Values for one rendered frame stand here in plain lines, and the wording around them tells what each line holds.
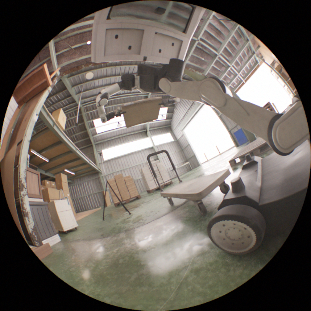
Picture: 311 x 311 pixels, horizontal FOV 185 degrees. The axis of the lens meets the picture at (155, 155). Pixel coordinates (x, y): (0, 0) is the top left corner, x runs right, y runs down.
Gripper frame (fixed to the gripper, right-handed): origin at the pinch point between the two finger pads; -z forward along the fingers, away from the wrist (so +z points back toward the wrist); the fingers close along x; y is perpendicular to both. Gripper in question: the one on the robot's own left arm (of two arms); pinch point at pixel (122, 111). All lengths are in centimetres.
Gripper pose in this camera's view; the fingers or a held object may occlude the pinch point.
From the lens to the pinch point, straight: 113.7
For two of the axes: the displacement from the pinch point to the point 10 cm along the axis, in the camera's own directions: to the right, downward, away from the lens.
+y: 1.1, -3.2, -9.4
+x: 3.9, 8.9, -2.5
